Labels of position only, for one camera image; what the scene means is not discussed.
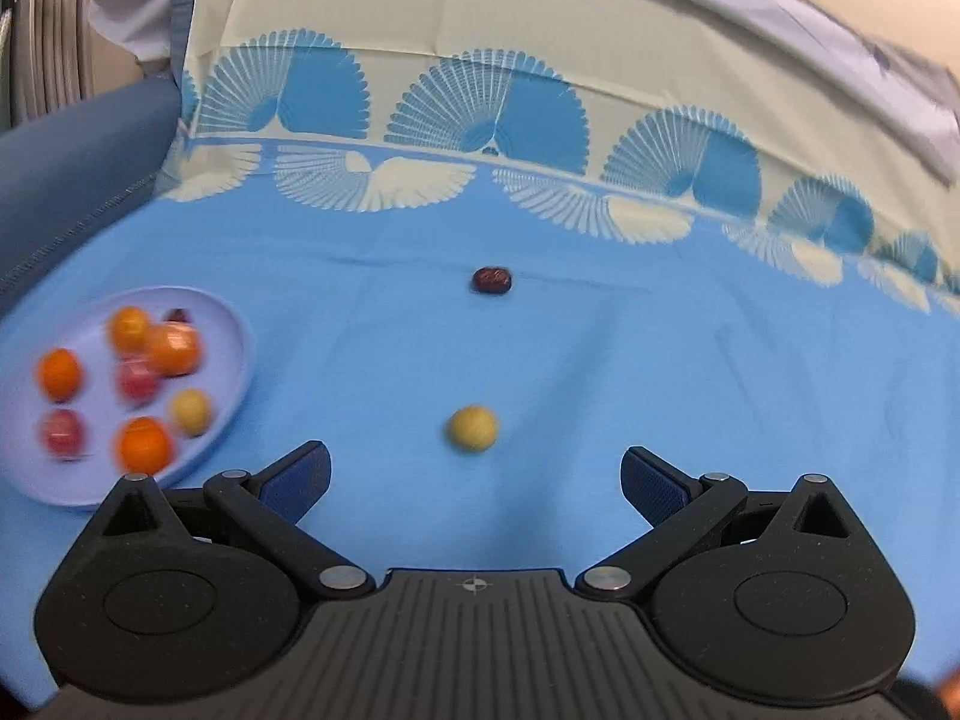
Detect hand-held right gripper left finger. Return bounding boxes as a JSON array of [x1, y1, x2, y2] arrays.
[[62, 440, 376, 599]]

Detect blue fan-print bedsheet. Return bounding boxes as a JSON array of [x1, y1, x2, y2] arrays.
[[0, 0, 960, 698]]

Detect yellow round fruit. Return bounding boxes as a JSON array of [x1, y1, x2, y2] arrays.
[[448, 405, 498, 452], [169, 388, 212, 436]]

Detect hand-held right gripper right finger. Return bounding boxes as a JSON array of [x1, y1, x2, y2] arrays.
[[574, 446, 884, 601]]

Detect orange tangerine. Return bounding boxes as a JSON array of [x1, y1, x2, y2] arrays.
[[37, 349, 82, 402], [114, 417, 175, 472], [109, 306, 151, 355], [146, 322, 203, 377]]

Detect light purple plate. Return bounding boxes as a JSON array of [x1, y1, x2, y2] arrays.
[[0, 285, 254, 507]]

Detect red round fruit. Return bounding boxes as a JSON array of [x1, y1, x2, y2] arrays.
[[116, 358, 162, 402], [39, 409, 85, 457]]

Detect blue upholstered sofa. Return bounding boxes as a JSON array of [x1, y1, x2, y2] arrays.
[[0, 77, 185, 308]]

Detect white ribbed radiator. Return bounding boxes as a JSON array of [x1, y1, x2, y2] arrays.
[[15, 0, 91, 125]]

